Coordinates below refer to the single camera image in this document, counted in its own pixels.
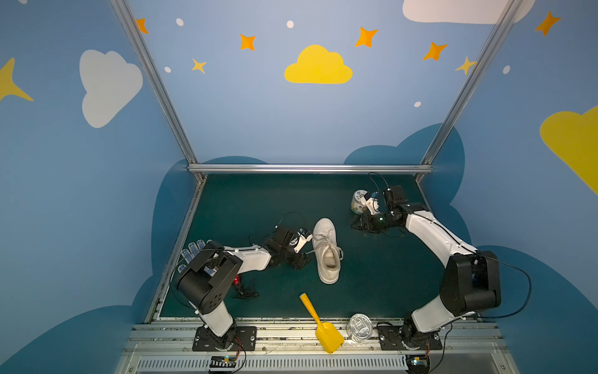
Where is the right small circuit board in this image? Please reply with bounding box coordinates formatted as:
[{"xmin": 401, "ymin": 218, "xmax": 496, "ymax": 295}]
[{"xmin": 406, "ymin": 355, "xmax": 431, "ymax": 374}]

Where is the green white tin can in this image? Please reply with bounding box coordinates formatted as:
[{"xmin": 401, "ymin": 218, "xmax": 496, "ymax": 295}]
[{"xmin": 351, "ymin": 189, "xmax": 368, "ymax": 215}]

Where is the small circuit board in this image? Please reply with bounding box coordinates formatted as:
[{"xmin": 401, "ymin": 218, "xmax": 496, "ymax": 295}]
[
  {"xmin": 406, "ymin": 355, "xmax": 431, "ymax": 374},
  {"xmin": 207, "ymin": 355, "xmax": 238, "ymax": 373}
]

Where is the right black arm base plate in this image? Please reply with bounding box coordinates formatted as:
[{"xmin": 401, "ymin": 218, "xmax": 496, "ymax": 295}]
[{"xmin": 375, "ymin": 322, "xmax": 443, "ymax": 351}]

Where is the aluminium frame left post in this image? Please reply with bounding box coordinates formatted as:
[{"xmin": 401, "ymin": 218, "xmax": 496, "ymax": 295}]
[{"xmin": 110, "ymin": 0, "xmax": 198, "ymax": 167}]

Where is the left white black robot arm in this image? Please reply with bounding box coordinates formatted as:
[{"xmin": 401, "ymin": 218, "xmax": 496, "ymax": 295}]
[{"xmin": 170, "ymin": 224, "xmax": 313, "ymax": 349}]

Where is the aluminium frame post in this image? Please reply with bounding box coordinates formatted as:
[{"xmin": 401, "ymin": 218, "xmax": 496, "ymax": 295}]
[
  {"xmin": 110, "ymin": 0, "xmax": 198, "ymax": 167},
  {"xmin": 415, "ymin": 0, "xmax": 523, "ymax": 184}
]

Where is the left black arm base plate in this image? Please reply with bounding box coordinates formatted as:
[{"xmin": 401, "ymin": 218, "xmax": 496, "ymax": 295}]
[{"xmin": 192, "ymin": 325, "xmax": 257, "ymax": 352}]

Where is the aluminium frame back rail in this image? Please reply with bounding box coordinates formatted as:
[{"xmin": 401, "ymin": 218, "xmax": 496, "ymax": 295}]
[{"xmin": 188, "ymin": 164, "xmax": 433, "ymax": 175}]

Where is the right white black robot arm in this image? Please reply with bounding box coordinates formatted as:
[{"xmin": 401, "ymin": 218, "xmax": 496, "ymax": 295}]
[{"xmin": 351, "ymin": 183, "xmax": 503, "ymax": 350}]

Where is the white sneaker shoe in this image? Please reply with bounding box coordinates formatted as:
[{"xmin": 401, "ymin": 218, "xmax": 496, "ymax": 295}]
[{"xmin": 312, "ymin": 218, "xmax": 344, "ymax": 285}]

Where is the white shoelace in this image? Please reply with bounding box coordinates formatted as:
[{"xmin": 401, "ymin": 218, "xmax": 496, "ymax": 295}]
[{"xmin": 312, "ymin": 230, "xmax": 344, "ymax": 266}]

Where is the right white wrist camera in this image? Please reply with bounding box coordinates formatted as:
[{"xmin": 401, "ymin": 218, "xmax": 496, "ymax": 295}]
[{"xmin": 361, "ymin": 192, "xmax": 380, "ymax": 215}]

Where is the yellow plastic toy shovel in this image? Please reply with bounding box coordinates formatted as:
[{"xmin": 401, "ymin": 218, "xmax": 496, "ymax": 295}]
[{"xmin": 300, "ymin": 293, "xmax": 344, "ymax": 354}]

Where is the aluminium frame right post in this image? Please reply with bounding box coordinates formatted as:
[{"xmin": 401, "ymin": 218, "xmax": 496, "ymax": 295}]
[{"xmin": 415, "ymin": 0, "xmax": 523, "ymax": 184}]

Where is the aluminium front rail base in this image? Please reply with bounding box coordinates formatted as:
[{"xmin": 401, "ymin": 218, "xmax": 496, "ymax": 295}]
[{"xmin": 116, "ymin": 318, "xmax": 519, "ymax": 373}]

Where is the left small circuit board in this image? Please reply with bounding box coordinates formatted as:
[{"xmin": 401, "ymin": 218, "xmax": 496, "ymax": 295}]
[{"xmin": 207, "ymin": 355, "xmax": 238, "ymax": 373}]

